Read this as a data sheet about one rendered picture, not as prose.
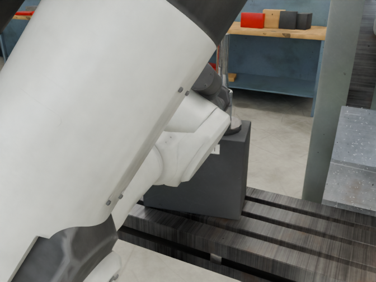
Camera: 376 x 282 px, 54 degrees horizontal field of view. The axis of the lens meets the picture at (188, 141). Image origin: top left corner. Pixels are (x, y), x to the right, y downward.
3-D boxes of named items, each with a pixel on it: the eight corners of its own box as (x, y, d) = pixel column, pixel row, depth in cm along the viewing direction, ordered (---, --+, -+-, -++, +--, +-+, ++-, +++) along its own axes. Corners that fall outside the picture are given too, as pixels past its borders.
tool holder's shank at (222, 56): (226, 93, 73) (229, 35, 69) (211, 92, 75) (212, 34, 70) (230, 89, 76) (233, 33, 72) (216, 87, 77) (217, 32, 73)
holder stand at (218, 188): (239, 221, 80) (245, 135, 71) (142, 206, 85) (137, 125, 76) (245, 192, 90) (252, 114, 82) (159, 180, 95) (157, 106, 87)
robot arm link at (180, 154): (218, 143, 50) (168, 207, 40) (164, 107, 51) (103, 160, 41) (239, 108, 46) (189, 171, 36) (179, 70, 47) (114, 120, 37)
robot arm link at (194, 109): (201, 158, 54) (186, 167, 43) (141, 117, 56) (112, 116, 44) (244, 91, 52) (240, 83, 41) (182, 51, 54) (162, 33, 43)
